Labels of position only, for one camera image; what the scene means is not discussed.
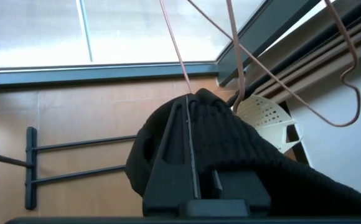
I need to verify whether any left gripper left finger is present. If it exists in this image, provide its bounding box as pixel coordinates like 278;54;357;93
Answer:
143;95;200;215

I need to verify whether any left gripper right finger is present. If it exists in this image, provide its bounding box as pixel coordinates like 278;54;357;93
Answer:
213;170;271;215

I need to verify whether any black garment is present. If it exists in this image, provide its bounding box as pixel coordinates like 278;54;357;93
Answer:
124;88;361;217

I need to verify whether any white laundry basket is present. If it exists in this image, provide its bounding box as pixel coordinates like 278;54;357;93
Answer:
235;95;304;154

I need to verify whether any black clothes rack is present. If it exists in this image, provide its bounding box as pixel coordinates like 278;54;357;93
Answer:
0;0;361;211

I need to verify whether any brown curtain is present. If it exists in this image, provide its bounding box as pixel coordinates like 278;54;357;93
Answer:
227;0;361;106

